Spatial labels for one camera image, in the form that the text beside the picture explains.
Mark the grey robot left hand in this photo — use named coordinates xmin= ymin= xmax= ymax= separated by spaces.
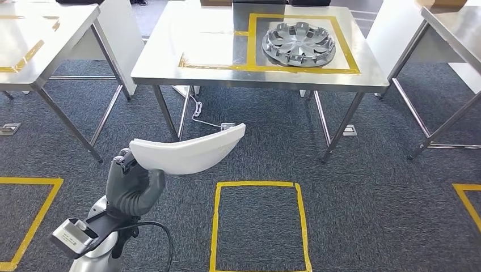
xmin=105 ymin=147 xmax=167 ymax=218

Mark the large yellow tape rectangle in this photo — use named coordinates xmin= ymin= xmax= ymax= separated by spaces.
xmin=246 ymin=13 xmax=361 ymax=75

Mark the yellow floor tape square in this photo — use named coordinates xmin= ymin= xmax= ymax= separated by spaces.
xmin=209 ymin=181 xmax=313 ymax=272
xmin=0 ymin=177 xmax=65 ymax=272
xmin=453 ymin=183 xmax=481 ymax=233

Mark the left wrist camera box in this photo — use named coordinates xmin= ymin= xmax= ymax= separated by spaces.
xmin=49 ymin=210 xmax=142 ymax=260

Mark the small yellow tape rectangle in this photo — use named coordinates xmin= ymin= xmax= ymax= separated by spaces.
xmin=178 ymin=29 xmax=251 ymax=72

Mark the white curved plastic part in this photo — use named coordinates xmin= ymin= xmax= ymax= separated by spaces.
xmin=129 ymin=123 xmax=247 ymax=176

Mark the white power cable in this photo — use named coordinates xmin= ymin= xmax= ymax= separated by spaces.
xmin=189 ymin=93 xmax=226 ymax=129

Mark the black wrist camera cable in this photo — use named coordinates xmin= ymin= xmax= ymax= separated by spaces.
xmin=112 ymin=221 xmax=174 ymax=272

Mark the steel table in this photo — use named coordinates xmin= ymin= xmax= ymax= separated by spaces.
xmin=0 ymin=3 xmax=132 ymax=164
xmin=375 ymin=0 xmax=481 ymax=162

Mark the grey wheel cover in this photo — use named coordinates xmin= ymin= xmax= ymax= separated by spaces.
xmin=261 ymin=21 xmax=336 ymax=69

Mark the yellow tape strip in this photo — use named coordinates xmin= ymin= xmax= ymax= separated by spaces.
xmin=0 ymin=39 xmax=46 ymax=74

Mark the steel workbench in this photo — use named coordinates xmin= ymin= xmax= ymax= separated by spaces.
xmin=130 ymin=0 xmax=390 ymax=164

